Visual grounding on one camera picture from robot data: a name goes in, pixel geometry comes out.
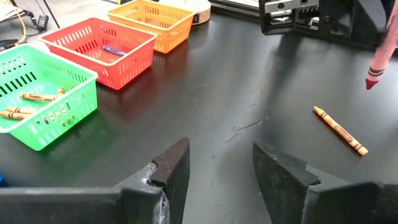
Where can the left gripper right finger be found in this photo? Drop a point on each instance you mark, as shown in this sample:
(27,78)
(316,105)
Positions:
(276,180)

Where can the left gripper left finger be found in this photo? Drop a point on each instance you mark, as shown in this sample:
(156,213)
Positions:
(174,174)

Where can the blue crayon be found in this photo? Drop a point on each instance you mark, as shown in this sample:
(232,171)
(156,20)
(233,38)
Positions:
(113,50)

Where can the red crayon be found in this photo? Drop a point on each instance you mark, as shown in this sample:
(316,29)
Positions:
(382,53)

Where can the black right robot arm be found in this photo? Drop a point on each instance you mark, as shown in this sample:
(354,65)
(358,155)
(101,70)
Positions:
(342,21)

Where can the red plastic basket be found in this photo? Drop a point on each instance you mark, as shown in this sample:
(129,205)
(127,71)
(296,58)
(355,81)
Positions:
(133,62)

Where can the green plastic basket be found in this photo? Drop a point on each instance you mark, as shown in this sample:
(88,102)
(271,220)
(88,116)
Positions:
(77,102)

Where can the orange plastic basket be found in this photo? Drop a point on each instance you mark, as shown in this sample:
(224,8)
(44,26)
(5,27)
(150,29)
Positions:
(168,34)

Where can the white shade wooden base lamp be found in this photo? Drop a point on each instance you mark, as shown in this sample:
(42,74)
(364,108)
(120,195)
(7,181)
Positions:
(202,12)

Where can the black power adapter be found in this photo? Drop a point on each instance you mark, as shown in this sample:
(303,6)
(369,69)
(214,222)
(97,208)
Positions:
(42,22)

